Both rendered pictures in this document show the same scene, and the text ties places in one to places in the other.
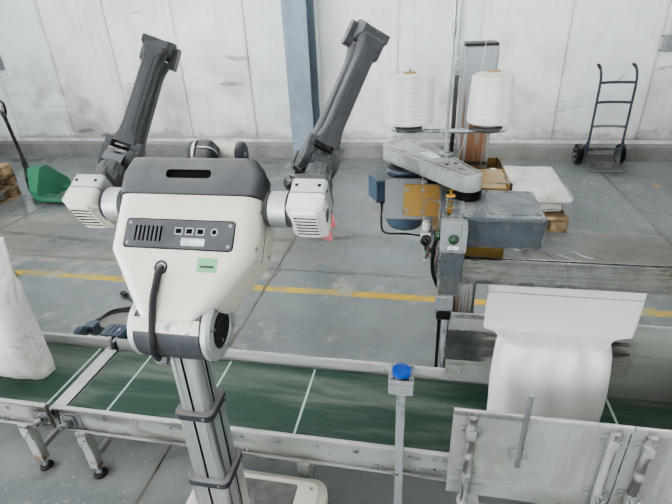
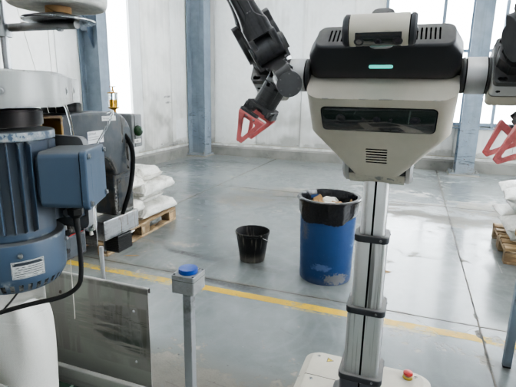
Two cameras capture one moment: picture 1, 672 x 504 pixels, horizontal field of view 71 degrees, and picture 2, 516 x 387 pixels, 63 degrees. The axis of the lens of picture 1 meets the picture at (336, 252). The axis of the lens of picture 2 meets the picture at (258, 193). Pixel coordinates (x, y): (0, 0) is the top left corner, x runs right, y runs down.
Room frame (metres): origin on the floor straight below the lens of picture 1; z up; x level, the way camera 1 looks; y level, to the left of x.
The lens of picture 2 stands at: (2.34, 0.19, 1.39)
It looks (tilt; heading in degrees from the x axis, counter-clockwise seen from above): 13 degrees down; 188
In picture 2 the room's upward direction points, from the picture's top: 1 degrees clockwise
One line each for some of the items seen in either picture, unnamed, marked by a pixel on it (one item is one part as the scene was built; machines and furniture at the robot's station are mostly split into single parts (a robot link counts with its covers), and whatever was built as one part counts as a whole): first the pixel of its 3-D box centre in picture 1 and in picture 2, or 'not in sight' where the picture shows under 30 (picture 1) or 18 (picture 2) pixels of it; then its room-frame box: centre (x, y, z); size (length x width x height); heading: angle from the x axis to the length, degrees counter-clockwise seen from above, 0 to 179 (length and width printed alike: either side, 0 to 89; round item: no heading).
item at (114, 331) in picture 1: (100, 337); not in sight; (2.08, 1.31, 0.35); 0.30 x 0.15 x 0.15; 78
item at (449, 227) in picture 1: (453, 235); (125, 130); (1.22, -0.34, 1.28); 0.08 x 0.05 x 0.09; 78
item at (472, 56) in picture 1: (460, 262); not in sight; (1.77, -0.54, 0.88); 0.12 x 0.11 x 1.74; 168
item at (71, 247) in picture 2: not in sight; (64, 245); (1.48, -0.38, 1.04); 0.08 x 0.06 x 0.05; 168
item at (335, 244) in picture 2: not in sight; (326, 236); (-0.80, 0.30, 0.32); 0.51 x 0.48 x 0.65; 168
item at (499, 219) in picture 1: (486, 237); (56, 159); (1.34, -0.48, 1.21); 0.30 x 0.25 x 0.30; 78
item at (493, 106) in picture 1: (490, 97); not in sight; (1.56, -0.52, 1.61); 0.15 x 0.14 x 0.17; 78
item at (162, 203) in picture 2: not in sight; (145, 206); (-1.78, -1.59, 0.20); 0.67 x 0.43 x 0.15; 168
